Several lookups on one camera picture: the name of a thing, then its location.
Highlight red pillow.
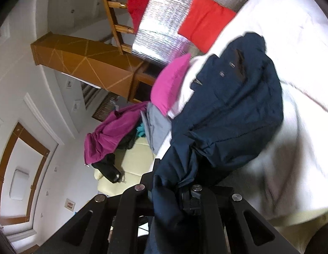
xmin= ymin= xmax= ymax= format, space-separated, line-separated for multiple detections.
xmin=178 ymin=0 xmax=236 ymax=53

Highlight black garment on headboard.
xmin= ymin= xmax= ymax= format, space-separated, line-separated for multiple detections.
xmin=92 ymin=128 xmax=136 ymax=184

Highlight silver reflective foil mat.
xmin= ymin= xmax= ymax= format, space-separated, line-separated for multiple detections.
xmin=132 ymin=0 xmax=247 ymax=65

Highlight wooden spindle railing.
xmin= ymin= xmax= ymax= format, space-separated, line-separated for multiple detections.
xmin=103 ymin=0 xmax=135 ymax=54

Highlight white fleece bed blanket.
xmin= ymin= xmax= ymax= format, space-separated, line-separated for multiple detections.
xmin=173 ymin=0 xmax=328 ymax=219

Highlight grey garment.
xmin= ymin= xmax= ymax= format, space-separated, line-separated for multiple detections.
xmin=141 ymin=102 xmax=171 ymax=154

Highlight navy blue padded jacket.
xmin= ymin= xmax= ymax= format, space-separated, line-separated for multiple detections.
xmin=145 ymin=33 xmax=283 ymax=253

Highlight teal garment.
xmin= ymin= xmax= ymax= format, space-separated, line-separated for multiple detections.
xmin=136 ymin=123 xmax=146 ymax=138

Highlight magenta pillow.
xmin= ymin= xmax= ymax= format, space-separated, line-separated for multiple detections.
xmin=150 ymin=53 xmax=191 ymax=116

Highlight purple garment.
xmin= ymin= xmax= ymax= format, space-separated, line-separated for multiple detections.
xmin=84 ymin=102 xmax=148 ymax=164

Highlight brown wooden cabinet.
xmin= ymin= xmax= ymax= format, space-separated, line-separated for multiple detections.
xmin=31 ymin=32 xmax=155 ymax=103

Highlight cream leather headboard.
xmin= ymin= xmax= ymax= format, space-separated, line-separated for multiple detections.
xmin=94 ymin=138 xmax=155 ymax=197

